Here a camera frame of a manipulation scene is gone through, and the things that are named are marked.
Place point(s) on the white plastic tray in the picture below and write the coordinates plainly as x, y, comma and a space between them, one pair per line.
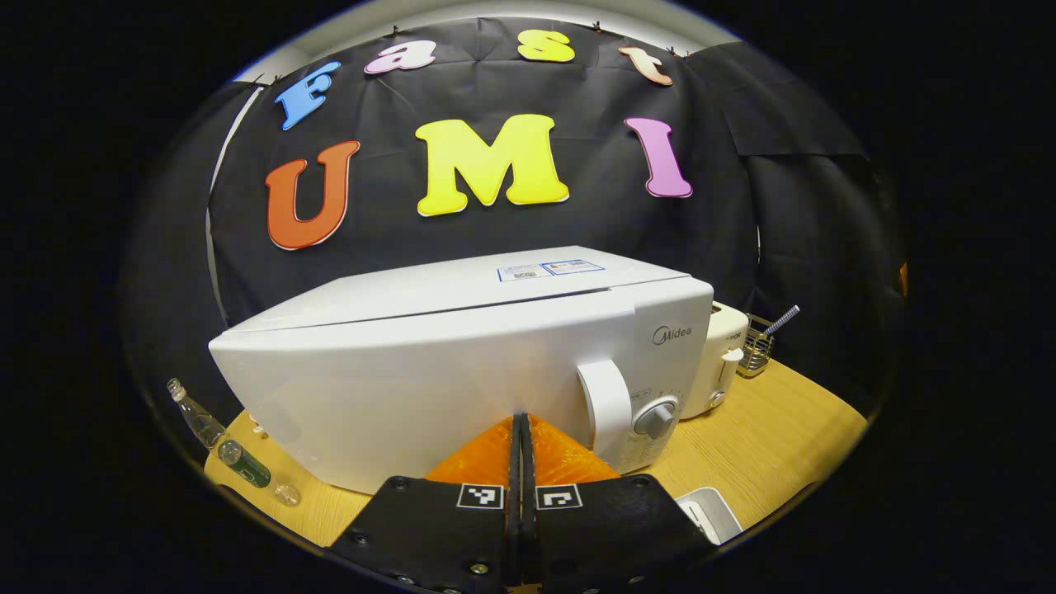
714, 511

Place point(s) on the metal spoon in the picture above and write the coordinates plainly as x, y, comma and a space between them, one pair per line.
782, 320

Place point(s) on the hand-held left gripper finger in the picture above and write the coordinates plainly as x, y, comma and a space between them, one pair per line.
515, 528
528, 528

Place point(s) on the white microwave oven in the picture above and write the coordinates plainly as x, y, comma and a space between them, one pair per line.
412, 363

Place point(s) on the clear plastic bottle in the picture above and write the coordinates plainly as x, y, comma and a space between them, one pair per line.
243, 464

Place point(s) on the white toaster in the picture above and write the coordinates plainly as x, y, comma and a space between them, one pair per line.
726, 363

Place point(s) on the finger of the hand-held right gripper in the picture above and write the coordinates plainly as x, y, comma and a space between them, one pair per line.
903, 278

